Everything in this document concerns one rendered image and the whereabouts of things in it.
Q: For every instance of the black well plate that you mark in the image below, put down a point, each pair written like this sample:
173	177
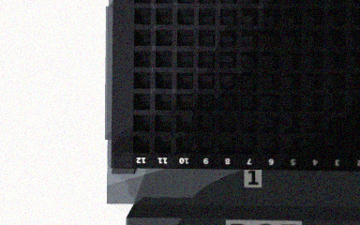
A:
236	85

